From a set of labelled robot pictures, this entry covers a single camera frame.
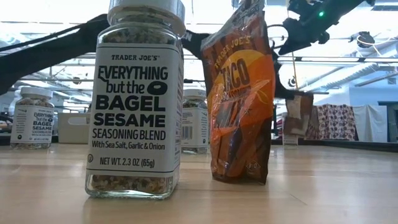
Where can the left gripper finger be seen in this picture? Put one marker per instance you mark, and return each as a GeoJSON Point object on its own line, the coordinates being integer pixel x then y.
{"type": "Point", "coordinates": [297, 95]}

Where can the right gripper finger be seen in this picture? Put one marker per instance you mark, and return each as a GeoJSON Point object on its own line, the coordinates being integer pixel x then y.
{"type": "Point", "coordinates": [295, 43]}

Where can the taco seasoning mix packet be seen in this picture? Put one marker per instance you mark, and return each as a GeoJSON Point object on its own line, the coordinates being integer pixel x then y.
{"type": "Point", "coordinates": [303, 124]}
{"type": "Point", "coordinates": [242, 109]}

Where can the bagel sesame seasoning jar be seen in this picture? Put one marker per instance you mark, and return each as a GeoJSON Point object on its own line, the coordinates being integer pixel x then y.
{"type": "Point", "coordinates": [289, 140]}
{"type": "Point", "coordinates": [196, 124]}
{"type": "Point", "coordinates": [133, 109]}
{"type": "Point", "coordinates": [32, 124]}

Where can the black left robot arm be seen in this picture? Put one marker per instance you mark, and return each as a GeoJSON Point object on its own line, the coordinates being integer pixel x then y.
{"type": "Point", "coordinates": [62, 53]}

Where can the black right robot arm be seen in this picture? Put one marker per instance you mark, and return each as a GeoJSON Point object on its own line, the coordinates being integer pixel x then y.
{"type": "Point", "coordinates": [351, 6]}

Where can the purple white patterned cloth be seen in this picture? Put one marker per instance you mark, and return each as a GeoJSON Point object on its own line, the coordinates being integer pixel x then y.
{"type": "Point", "coordinates": [337, 121]}

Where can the long ceiling light bar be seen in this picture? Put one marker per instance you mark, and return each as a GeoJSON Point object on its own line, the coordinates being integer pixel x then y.
{"type": "Point", "coordinates": [342, 59]}

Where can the plain white cloth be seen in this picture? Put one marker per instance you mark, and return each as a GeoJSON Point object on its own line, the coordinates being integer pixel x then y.
{"type": "Point", "coordinates": [370, 124]}

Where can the dark shelving rack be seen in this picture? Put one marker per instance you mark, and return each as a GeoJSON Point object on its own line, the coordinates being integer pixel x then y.
{"type": "Point", "coordinates": [388, 121]}

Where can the light gray plastic bin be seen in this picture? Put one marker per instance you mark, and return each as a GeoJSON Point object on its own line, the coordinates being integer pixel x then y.
{"type": "Point", "coordinates": [73, 135]}

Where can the white humanoid robot figure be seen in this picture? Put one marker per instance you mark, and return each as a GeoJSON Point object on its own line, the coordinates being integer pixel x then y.
{"type": "Point", "coordinates": [13, 99]}

